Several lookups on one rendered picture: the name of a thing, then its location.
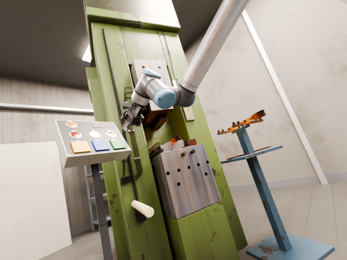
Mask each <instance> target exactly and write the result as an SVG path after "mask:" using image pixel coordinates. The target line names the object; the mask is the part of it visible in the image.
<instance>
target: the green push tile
mask: <svg viewBox="0 0 347 260"><path fill-rule="evenodd" d="M109 142H110V143H111V145H112V147H113V149H114V150H117V149H125V148H126V147H125V145H124V144H123V142H122V141H121V139H119V140H109Z"/></svg>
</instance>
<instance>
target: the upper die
mask: <svg viewBox="0 0 347 260"><path fill-rule="evenodd" d="M172 110H173V106H172V107H170V108H168V109H160V108H159V107H158V106H156V105H155V103H154V102H153V100H150V101H149V103H148V105H147V106H146V110H144V112H143V114H142V116H143V117H144V120H143V122H142V125H143V127H150V125H151V124H152V123H153V121H154V120H155V118H156V117H157V116H158V115H162V114H166V116H168V115H169V114H170V112H171V111H172Z"/></svg>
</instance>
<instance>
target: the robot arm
mask: <svg viewBox="0 0 347 260"><path fill-rule="evenodd" d="M249 1H250V0H223V2H222V3H221V5H220V7H219V9H218V11H217V13H216V15H215V17H214V19H213V21H212V23H211V25H210V27H209V29H208V30H207V32H206V34H205V36H204V38H203V40H202V42H201V44H200V46H199V48H198V50H197V52H196V54H195V56H194V58H193V59H192V61H191V63H190V65H189V67H188V69H187V71H186V72H185V74H184V76H183V78H182V80H181V81H180V83H179V85H178V87H173V86H168V85H166V84H164V83H163V82H162V81H161V77H162V76H161V75H160V74H159V73H156V72H154V71H152V70H150V69H147V68H144V69H143V71H142V73H141V75H140V78H139V80H138V82H137V85H136V87H135V89H134V91H133V93H132V96H131V99H132V103H128V102H127V101H124V102H120V106H123V107H124V108H127V107H128V108H127V109H126V110H125V112H124V113H122V116H121V118H120V124H121V130H122V132H127V130H128V129H129V130H130V131H133V125H141V124H142V122H143V120H144V117H143V116H142V112H143V110H146V107H145V106H147V105H148V103H149V101H150V99H152V100H153V102H154V103H155V105H156V106H158V107H159V108H160V109H168V108H170V107H172V106H177V107H183V108H185V107H190V106H192V105H193V104H194V102H195V99H196V95H195V93H196V91H197V89H198V87H199V85H200V84H201V82H202V80H203V79H204V77H205V75H206V73H207V72H208V70H209V68H210V67H211V65H212V63H213V61H214V60H215V58H216V56H217V55H218V53H219V51H220V50H221V48H222V47H223V45H224V43H225V41H226V40H227V38H228V36H229V35H230V33H231V31H232V30H233V28H234V26H235V24H236V23H237V21H238V19H239V18H240V16H241V14H242V13H243V11H244V9H245V7H246V6H247V4H248V2H249Z"/></svg>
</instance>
